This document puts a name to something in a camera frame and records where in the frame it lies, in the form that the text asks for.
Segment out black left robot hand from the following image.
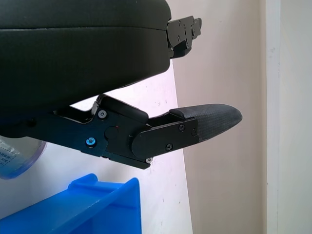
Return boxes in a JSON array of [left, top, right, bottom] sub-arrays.
[[0, 0, 243, 171]]

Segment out trash bag roll blue label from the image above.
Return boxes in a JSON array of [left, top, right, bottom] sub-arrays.
[[0, 136, 47, 181]]

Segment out blue plastic tray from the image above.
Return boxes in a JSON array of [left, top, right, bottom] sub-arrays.
[[0, 173, 142, 234]]

